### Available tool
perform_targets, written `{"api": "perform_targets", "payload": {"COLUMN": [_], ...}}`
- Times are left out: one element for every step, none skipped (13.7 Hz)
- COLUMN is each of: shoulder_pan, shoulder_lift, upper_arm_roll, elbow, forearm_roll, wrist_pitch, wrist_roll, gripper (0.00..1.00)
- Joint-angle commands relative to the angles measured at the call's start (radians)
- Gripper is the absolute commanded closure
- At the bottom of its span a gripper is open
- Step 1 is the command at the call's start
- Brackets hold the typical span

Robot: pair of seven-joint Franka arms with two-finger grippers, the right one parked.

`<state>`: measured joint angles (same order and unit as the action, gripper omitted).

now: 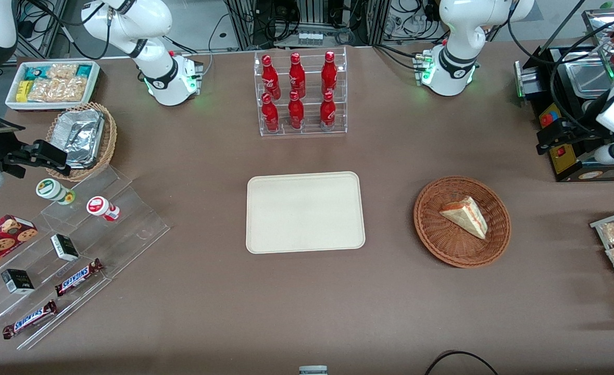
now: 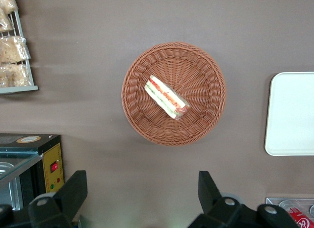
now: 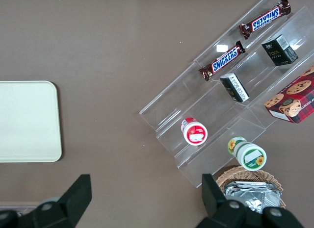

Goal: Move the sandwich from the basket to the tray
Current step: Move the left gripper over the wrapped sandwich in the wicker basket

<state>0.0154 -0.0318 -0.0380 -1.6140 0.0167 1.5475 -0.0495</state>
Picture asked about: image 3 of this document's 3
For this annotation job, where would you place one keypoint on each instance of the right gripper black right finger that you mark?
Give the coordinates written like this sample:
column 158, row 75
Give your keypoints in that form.
column 216, row 208

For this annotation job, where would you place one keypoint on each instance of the red lid white jar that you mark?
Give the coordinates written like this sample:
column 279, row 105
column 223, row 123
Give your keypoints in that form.
column 195, row 133

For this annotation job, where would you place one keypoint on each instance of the cream plastic tray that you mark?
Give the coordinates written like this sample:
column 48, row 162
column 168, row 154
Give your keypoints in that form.
column 27, row 120

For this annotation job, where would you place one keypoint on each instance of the small black carton box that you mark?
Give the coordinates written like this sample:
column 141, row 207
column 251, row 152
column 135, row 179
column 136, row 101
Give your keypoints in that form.
column 235, row 87
column 279, row 51

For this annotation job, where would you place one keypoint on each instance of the green lid sunflower jar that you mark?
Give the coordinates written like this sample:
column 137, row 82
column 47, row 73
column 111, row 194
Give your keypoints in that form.
column 250, row 155

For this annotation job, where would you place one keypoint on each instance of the silver foil packets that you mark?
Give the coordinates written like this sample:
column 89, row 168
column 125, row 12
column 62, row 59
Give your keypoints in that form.
column 257, row 198

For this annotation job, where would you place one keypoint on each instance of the Snickers chocolate bar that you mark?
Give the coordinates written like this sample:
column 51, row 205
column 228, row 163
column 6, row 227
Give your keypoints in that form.
column 224, row 60
column 266, row 18

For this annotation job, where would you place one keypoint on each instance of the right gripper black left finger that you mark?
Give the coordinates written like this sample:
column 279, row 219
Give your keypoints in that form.
column 71, row 201

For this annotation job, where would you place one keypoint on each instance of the red plaid cookie box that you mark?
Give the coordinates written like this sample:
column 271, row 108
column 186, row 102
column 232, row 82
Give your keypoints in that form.
column 294, row 98

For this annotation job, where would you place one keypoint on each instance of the light tan wicker basket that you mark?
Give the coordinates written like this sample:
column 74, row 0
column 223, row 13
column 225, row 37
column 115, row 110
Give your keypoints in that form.
column 245, row 175

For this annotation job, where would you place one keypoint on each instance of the aluminium foil tray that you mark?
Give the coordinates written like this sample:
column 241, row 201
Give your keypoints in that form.
column 250, row 184

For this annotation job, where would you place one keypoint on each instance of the clear acrylic stepped stand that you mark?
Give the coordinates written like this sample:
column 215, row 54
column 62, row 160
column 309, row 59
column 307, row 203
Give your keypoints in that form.
column 171, row 108

